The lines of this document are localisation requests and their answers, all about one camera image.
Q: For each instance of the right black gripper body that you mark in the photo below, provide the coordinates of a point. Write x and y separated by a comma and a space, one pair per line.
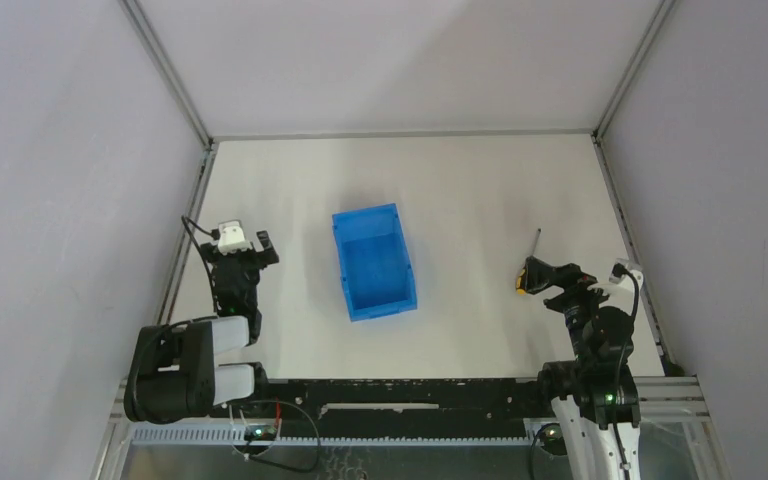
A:
577, 302

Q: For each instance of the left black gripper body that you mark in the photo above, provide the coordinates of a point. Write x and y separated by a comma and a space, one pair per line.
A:
241, 259

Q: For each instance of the yellow black handled screwdriver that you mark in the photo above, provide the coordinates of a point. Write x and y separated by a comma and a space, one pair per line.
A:
535, 251

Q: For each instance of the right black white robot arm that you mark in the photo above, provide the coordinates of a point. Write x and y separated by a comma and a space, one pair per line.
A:
593, 396

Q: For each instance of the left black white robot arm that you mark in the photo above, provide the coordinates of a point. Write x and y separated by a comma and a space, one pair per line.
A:
174, 373

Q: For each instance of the blue plastic bin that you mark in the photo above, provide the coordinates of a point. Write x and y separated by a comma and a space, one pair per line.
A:
376, 272

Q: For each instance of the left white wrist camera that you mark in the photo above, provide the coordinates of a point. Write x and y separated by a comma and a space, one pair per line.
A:
232, 238

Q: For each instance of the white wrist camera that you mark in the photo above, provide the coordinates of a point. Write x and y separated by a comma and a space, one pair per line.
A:
232, 238
625, 277

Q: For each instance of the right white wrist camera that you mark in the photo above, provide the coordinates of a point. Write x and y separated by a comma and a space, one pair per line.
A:
625, 277

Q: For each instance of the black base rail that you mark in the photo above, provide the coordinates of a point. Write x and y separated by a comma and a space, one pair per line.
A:
457, 408

